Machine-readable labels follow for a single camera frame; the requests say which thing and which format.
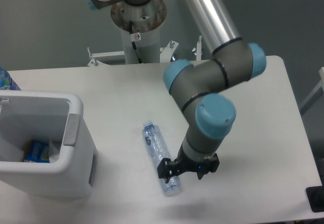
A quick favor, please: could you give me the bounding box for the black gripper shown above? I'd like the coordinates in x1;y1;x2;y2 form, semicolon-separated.
157;143;219;183

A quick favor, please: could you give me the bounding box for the crushed clear plastic bottle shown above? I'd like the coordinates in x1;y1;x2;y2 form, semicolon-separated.
142;120;181;197

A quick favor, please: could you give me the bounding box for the white plastic wrapper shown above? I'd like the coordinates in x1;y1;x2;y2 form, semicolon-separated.
48;141;61;163

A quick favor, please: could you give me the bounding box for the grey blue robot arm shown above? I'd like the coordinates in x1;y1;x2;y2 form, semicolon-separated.
87;0;266;182

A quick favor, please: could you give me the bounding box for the white plastic trash can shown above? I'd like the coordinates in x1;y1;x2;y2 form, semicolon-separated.
1;91;98;197

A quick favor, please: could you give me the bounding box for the black device at table corner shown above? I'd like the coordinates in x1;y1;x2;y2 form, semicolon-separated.
306;186;323;213

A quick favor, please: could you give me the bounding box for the blue yellow snack packet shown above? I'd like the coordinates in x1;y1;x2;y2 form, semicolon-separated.
23;140;50;163

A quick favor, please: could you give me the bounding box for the blue patterned bottle at edge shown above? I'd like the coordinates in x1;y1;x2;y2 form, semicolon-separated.
0;68;21;91

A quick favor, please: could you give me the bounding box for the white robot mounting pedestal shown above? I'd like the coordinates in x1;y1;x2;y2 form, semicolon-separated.
87;0;205;67

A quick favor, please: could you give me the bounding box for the white frame at right edge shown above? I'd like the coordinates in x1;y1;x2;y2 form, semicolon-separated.
299;67;323;115

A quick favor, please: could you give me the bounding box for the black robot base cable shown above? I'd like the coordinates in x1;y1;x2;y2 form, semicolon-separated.
129;20;143;64

